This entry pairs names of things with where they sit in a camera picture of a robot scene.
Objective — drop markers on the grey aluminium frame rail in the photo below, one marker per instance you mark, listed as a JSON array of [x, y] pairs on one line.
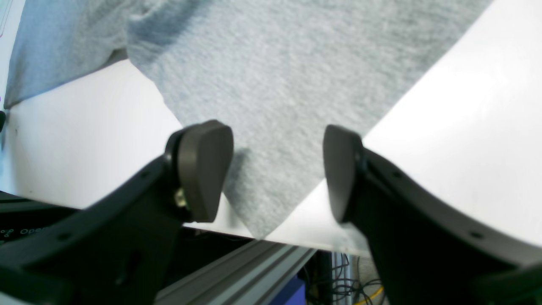
[[254, 274]]

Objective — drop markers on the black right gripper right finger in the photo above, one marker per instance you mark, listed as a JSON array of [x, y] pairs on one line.
[[425, 251]]

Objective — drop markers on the grey T-shirt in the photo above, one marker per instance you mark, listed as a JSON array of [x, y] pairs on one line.
[[276, 71]]

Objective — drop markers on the blue plastic box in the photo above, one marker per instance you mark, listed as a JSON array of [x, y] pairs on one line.
[[293, 293]]

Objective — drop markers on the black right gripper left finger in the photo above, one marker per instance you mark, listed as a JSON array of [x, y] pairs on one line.
[[117, 251]]

